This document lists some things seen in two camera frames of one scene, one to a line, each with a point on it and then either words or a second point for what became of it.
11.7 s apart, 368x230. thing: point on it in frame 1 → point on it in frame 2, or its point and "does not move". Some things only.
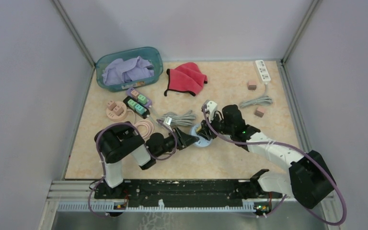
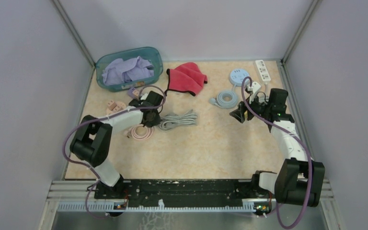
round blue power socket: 203,142 → 237,75
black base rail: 184,193 does not move
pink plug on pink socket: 111,105 does not move
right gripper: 207,132 → 238,113
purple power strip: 143,100 does not move
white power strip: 263,73 does not move
